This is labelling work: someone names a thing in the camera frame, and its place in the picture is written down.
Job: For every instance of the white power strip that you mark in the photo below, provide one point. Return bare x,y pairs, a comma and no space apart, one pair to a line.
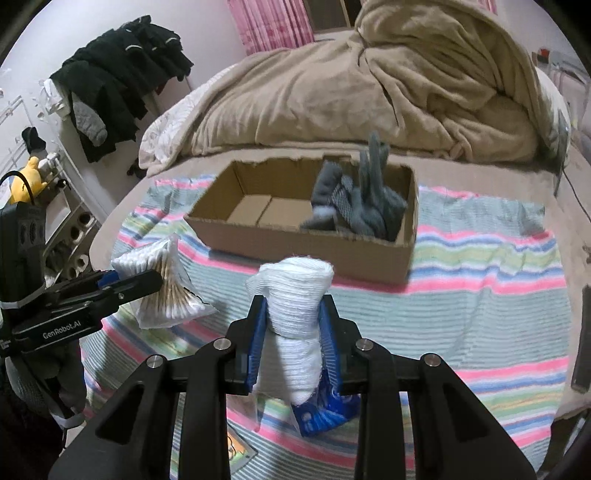
547,56

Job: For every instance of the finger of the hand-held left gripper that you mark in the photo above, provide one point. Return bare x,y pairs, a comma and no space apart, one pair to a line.
138,284
109,278

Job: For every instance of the yellow plush toy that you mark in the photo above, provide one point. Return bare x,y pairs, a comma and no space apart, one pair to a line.
24,177

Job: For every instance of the small black sock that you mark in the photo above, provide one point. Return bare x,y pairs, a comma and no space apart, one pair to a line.
33,138

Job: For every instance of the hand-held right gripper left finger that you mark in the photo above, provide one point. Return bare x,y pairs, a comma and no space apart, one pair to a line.
256,332

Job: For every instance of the beige blanket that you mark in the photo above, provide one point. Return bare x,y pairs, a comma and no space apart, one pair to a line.
415,83

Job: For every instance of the cardboard box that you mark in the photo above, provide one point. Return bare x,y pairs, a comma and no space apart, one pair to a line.
295,251

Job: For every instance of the white shelf rack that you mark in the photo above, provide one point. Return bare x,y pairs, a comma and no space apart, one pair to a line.
69,217

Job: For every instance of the striped towel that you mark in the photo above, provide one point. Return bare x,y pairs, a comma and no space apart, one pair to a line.
461,295

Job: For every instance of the cotton swab bag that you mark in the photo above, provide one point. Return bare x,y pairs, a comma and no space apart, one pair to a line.
161,286

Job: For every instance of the white patterned quilt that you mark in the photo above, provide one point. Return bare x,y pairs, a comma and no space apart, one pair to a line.
175,124

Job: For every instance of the white gauze roll packet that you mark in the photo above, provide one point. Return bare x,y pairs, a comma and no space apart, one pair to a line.
293,314

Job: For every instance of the dark grey sock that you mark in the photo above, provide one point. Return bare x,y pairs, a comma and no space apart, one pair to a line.
325,187

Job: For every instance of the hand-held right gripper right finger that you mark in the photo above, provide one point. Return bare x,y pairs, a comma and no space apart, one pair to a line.
330,344

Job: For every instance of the grey knit glove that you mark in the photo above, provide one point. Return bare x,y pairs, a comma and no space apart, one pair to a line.
371,194

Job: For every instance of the pink curtain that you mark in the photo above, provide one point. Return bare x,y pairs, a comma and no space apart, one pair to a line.
268,23

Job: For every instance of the pile of black clothes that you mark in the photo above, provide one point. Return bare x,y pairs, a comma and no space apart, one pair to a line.
120,69

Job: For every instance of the small printed packet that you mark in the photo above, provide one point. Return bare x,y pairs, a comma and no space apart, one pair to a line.
236,450

